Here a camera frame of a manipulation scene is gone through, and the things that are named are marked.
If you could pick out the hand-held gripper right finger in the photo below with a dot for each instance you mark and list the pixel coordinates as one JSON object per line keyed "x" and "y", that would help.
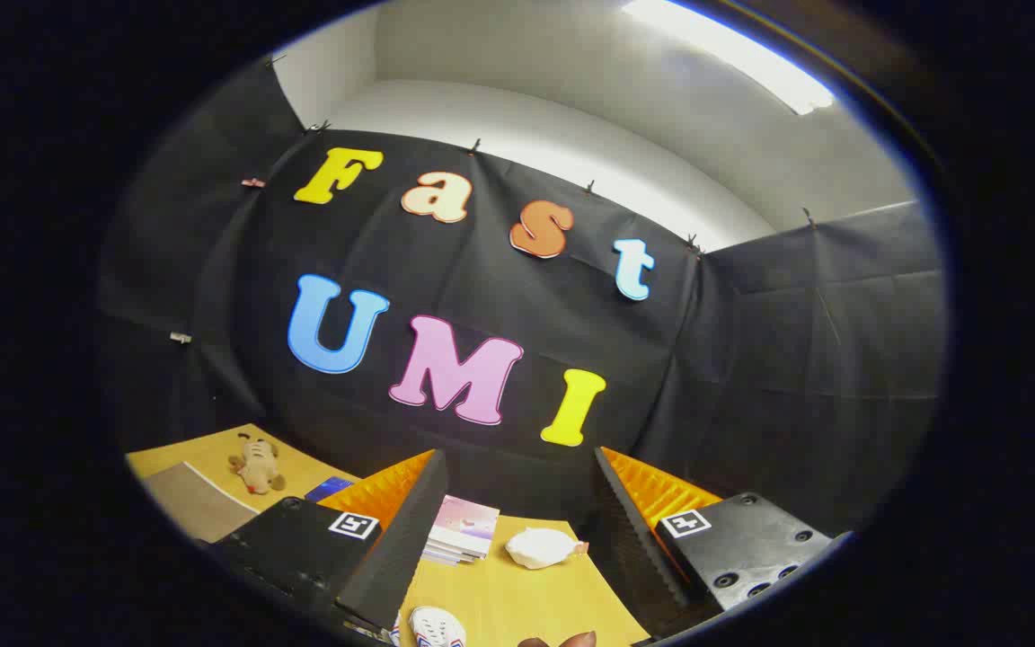
{"x": 634, "y": 548}

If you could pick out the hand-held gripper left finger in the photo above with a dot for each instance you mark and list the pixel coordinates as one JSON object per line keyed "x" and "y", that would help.
{"x": 401, "y": 548}

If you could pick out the white canvas shoe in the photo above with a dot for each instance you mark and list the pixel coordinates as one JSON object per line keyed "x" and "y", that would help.
{"x": 437, "y": 627}

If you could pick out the brown fabric storage box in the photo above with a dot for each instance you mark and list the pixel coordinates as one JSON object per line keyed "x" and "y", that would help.
{"x": 199, "y": 503}

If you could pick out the light blue cover book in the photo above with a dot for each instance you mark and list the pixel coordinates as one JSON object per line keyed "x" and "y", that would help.
{"x": 447, "y": 556}

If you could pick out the white-edged middle book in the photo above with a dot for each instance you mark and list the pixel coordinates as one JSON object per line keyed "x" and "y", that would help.
{"x": 456, "y": 545}

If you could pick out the pink cover book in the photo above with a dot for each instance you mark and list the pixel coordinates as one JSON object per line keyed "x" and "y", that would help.
{"x": 468, "y": 519}

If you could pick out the dark blue book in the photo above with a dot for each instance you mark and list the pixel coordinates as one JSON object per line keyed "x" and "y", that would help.
{"x": 329, "y": 488}

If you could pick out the white plush toy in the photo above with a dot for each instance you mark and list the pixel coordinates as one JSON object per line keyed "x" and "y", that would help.
{"x": 540, "y": 548}

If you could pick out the beige plush dog toy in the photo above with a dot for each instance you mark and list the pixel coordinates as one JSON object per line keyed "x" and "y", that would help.
{"x": 257, "y": 467}

